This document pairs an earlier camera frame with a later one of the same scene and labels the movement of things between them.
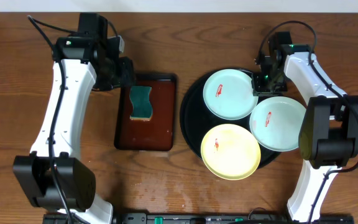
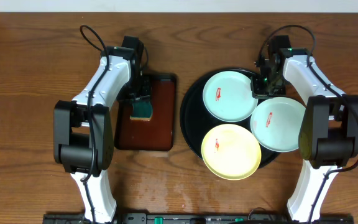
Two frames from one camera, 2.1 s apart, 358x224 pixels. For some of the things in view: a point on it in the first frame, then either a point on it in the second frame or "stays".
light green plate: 228,94 stays
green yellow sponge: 140,97 stays
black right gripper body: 270,82 stays
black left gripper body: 126,74 → 138,98
